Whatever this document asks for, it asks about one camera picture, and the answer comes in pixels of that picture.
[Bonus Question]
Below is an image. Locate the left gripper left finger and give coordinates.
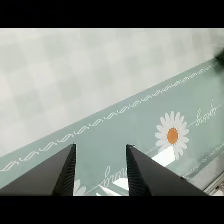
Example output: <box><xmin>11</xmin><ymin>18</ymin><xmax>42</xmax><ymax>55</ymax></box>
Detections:
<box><xmin>0</xmin><ymin>143</ymin><xmax>77</xmax><ymax>196</ymax></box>

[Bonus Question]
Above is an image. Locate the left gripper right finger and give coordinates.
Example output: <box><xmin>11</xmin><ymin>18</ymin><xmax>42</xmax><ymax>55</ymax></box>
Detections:
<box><xmin>125</xmin><ymin>143</ymin><xmax>208</xmax><ymax>196</ymax></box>

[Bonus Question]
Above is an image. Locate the silver frame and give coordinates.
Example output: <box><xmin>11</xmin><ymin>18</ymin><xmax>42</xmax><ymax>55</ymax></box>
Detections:
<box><xmin>202</xmin><ymin>173</ymin><xmax>224</xmax><ymax>196</ymax></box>

